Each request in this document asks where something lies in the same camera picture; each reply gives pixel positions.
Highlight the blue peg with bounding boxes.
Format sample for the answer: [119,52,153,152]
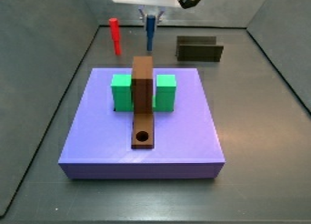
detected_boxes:
[146,15,157,52]

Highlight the purple base board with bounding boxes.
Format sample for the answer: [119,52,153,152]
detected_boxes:
[59,68,225,179]

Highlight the red peg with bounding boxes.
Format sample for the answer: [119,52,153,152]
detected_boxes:
[110,18,122,56]

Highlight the left green block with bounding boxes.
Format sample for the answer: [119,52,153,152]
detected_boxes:
[111,74,133,112]

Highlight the green block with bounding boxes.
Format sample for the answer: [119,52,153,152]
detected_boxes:
[111,74,133,112]
[155,75,178,112]

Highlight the right green block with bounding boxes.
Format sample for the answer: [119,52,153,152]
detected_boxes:
[155,75,178,112]

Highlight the brown L-shaped block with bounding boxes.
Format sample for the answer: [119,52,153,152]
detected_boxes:
[131,56,155,149]

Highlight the black bracket holder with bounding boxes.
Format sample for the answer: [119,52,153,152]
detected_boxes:
[177,36,223,62]

